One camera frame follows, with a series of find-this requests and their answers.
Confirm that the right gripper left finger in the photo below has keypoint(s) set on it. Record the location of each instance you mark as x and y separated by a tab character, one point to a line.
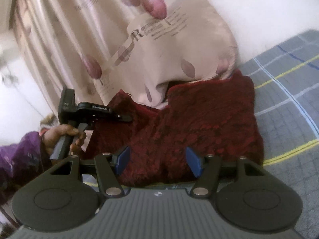
69	194

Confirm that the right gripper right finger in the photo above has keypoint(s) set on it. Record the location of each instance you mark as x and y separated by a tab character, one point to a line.
244	194

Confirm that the dark red knitted garment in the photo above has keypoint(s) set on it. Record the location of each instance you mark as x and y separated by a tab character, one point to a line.
211	117

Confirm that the purple sleeved left forearm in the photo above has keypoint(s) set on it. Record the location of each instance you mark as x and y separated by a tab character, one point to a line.
21	163

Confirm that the person's left hand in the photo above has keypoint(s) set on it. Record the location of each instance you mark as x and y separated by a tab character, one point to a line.
52	136

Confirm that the beige floral duvet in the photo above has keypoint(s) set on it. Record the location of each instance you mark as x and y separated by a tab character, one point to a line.
99	47

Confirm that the grey plaid bed sheet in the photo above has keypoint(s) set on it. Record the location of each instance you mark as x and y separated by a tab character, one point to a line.
286	110

